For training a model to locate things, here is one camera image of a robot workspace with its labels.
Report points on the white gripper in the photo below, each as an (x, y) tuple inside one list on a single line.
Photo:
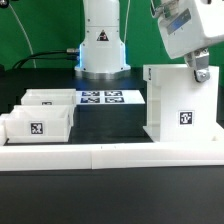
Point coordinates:
[(188, 27)]

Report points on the white drawer cabinet frame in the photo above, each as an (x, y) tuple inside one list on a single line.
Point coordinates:
[(178, 107)]

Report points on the white front drawer box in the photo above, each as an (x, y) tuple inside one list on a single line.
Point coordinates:
[(34, 124)]

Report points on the white drawer box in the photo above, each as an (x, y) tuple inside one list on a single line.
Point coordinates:
[(34, 124), (49, 97)]

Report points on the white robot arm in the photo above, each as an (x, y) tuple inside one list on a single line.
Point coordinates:
[(102, 52)]

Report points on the white rear drawer box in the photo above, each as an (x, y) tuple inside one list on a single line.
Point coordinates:
[(49, 97)]

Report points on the paper sheet with markers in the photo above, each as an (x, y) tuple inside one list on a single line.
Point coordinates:
[(109, 97)]

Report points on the white front fence rail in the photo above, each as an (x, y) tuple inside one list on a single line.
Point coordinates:
[(110, 156)]

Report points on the white fence rail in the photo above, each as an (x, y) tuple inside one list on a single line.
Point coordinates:
[(110, 156), (3, 132)]

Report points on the white left fence rail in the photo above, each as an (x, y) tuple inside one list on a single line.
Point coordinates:
[(3, 132)]

